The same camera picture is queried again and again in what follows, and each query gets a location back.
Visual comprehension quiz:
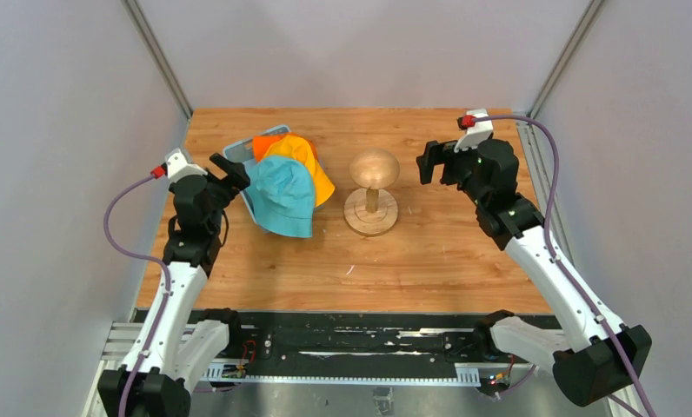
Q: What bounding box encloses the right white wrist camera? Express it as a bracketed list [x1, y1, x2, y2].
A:
[454, 109, 494, 153]

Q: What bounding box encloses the orange bucket hat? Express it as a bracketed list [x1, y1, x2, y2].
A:
[252, 133, 300, 162]

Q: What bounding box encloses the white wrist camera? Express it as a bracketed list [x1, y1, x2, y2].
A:
[454, 109, 494, 153]
[150, 148, 207, 183]

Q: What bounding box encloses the wooden hat stand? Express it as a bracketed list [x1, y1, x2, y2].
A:
[343, 149, 401, 237]

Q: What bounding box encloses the light blue plastic basket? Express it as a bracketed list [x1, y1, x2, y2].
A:
[223, 124, 291, 225]

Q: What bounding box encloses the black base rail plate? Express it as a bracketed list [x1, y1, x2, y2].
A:
[203, 310, 540, 389]

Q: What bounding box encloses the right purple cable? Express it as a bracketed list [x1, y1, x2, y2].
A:
[473, 114, 659, 417]

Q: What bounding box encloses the yellow bucket hat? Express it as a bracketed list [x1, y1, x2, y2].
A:
[263, 133, 336, 208]

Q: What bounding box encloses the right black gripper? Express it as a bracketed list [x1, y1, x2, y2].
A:
[417, 139, 487, 208]

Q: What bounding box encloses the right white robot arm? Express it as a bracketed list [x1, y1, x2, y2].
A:
[416, 138, 652, 407]

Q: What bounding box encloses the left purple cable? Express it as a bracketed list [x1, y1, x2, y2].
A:
[103, 174, 175, 417]

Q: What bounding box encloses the purple cable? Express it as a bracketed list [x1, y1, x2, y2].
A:
[473, 114, 659, 417]
[103, 174, 175, 417]

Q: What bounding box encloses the teal bucket hat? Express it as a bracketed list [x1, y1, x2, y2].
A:
[245, 156, 316, 239]

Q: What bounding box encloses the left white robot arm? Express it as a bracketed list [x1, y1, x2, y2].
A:
[97, 149, 250, 416]

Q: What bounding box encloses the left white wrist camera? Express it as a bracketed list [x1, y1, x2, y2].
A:
[150, 148, 207, 183]

